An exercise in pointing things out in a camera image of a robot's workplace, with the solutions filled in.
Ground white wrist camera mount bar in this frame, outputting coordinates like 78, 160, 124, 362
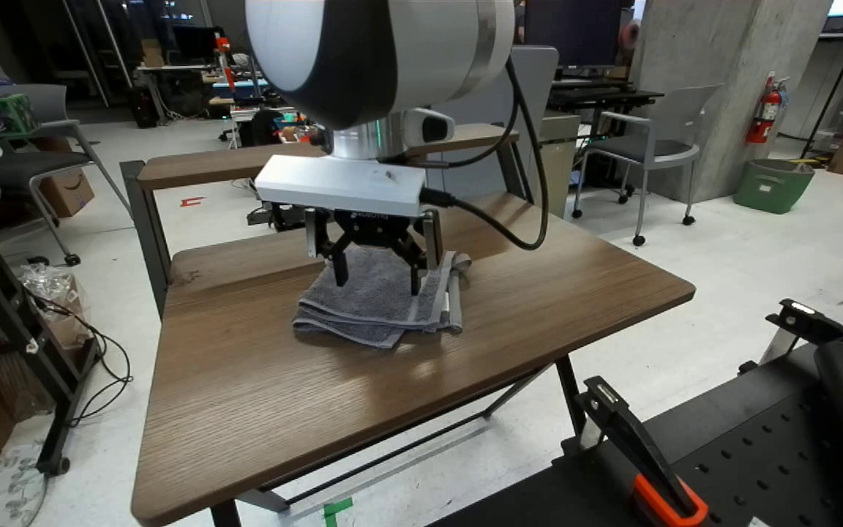
252, 151, 427, 218

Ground grey towel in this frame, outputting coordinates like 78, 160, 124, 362
288, 242, 473, 354

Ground grey chair with black legs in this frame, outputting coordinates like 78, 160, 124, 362
0, 79, 135, 270

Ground red fire extinguisher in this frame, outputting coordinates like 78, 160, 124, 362
745, 69, 789, 148

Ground brown wooden table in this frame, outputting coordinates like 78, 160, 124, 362
116, 135, 590, 527

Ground small cardboard box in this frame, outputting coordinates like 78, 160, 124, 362
32, 164, 100, 218

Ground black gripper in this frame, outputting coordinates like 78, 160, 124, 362
303, 205, 444, 297

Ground black perforated robot bench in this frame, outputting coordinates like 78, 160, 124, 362
427, 311, 843, 527

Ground grey armchair on castors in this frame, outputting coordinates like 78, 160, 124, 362
568, 82, 723, 248

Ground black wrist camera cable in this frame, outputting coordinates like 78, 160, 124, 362
414, 56, 552, 255

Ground wooden raised desk shelf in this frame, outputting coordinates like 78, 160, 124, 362
135, 120, 515, 193

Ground clear plastic bag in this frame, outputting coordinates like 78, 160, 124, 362
7, 259, 89, 328

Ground black clamp with orange handle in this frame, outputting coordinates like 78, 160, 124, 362
571, 372, 713, 527
760, 294, 843, 344

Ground dark computer monitor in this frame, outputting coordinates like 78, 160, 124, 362
521, 0, 631, 72

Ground green plastic bin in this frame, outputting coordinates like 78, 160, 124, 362
727, 151, 820, 215

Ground black floor cable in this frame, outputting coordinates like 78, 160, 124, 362
41, 297, 138, 425

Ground black stand legs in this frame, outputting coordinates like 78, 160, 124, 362
0, 188, 104, 483

